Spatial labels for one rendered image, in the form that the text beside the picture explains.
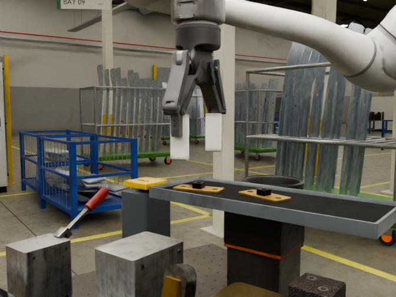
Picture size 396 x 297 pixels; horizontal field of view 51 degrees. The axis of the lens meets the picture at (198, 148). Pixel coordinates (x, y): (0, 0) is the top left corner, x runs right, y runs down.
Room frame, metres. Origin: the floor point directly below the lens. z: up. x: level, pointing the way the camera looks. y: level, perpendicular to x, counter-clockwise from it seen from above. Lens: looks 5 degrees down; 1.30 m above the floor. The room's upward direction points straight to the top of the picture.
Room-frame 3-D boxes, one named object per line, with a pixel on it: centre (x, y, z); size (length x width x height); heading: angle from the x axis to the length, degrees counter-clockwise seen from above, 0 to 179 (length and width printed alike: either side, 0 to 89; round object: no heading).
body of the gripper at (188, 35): (0.70, 0.00, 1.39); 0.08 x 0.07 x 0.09; 155
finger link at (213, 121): (0.76, -0.03, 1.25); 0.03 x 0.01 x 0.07; 65
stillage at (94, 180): (5.08, 1.39, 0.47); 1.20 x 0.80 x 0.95; 37
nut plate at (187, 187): (0.70, 0.00, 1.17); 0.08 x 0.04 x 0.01; 65
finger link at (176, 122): (0.62, 0.04, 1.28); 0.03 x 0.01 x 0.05; 155
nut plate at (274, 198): (0.64, -0.10, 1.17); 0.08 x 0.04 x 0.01; 37
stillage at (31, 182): (6.25, 2.16, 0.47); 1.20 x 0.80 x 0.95; 34
